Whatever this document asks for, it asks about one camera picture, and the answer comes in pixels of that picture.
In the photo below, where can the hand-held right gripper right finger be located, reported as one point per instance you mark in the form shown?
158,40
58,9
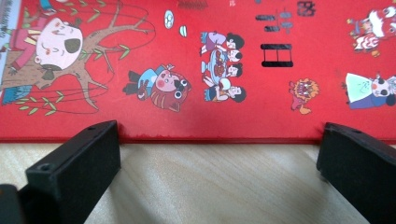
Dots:
361,174

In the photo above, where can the red picture book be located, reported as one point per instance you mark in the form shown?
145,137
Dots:
249,102

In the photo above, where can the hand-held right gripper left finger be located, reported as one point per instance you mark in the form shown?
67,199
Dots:
77,174

